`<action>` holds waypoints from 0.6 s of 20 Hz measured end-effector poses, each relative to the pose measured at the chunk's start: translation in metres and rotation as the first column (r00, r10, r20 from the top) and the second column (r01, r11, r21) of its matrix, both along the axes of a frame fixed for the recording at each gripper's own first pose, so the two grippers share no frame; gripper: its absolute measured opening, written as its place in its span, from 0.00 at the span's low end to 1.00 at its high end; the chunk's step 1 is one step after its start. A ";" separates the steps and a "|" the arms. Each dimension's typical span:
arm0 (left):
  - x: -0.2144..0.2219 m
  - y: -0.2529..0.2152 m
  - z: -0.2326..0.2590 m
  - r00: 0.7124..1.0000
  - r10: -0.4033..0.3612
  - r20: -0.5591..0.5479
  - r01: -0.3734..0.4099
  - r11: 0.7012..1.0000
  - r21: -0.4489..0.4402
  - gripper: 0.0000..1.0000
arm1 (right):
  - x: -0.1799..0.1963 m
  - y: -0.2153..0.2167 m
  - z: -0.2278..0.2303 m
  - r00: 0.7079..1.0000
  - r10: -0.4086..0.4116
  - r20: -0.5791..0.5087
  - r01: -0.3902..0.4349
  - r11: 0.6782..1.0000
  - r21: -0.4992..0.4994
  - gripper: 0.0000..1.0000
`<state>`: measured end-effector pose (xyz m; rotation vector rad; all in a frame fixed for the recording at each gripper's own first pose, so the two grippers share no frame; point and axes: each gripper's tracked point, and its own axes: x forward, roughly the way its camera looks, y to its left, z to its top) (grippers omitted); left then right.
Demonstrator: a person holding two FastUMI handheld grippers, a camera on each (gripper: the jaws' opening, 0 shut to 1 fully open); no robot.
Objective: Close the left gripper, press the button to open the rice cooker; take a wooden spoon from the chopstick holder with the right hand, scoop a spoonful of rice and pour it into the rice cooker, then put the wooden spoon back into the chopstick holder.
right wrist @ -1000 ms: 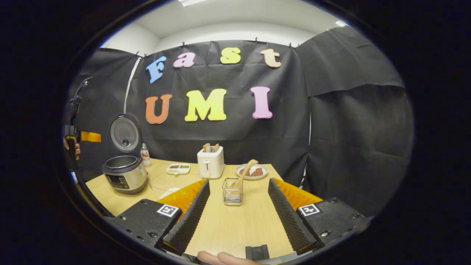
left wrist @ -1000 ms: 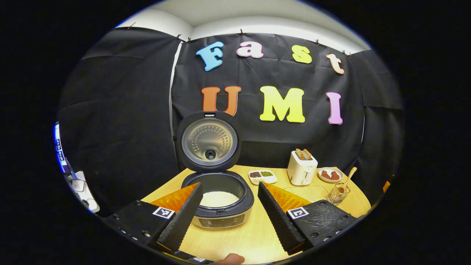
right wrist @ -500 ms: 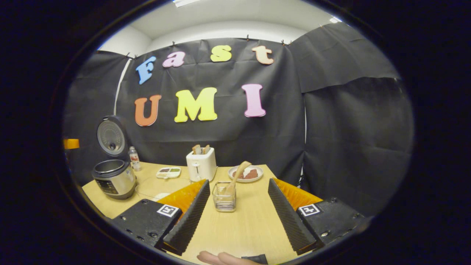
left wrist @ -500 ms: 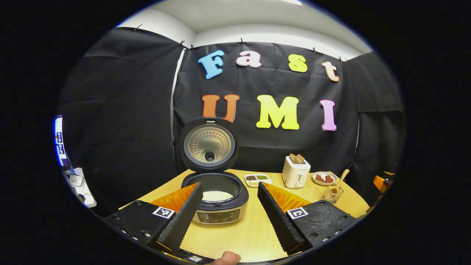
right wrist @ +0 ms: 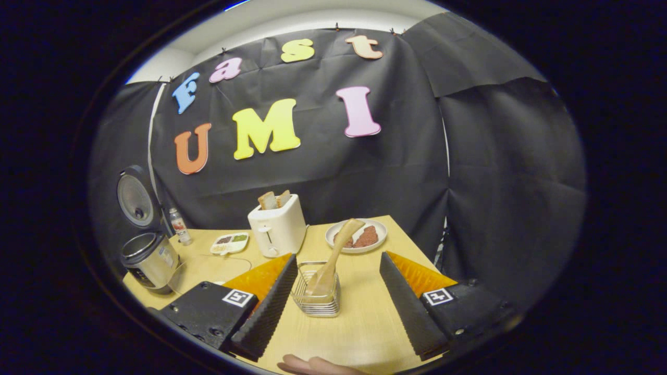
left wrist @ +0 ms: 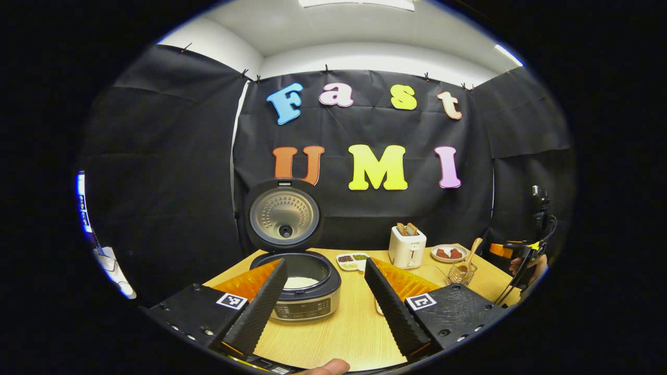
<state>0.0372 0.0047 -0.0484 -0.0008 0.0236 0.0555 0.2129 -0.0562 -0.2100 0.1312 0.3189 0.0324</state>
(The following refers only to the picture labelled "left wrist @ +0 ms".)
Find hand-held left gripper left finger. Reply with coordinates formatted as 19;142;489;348
143;258;289;357

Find white toaster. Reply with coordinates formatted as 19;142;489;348
388;226;427;269

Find wooden spoon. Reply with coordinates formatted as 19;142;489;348
459;237;484;274

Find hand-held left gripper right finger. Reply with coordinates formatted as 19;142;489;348
364;257;509;360

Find long ceiling light panel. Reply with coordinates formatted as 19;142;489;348
298;0;415;11

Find white round plate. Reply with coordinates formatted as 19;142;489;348
431;244;468;263

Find dark grey rice cooker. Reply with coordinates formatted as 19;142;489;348
244;178;342;321

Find metal wire chopstick holder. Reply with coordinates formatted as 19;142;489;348
447;262;477;286

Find black backdrop cloth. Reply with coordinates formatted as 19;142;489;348
78;44;576;308

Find white plastic object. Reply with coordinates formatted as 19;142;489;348
76;171;137;300

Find white divided bean dish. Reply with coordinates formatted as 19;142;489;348
336;252;372;273

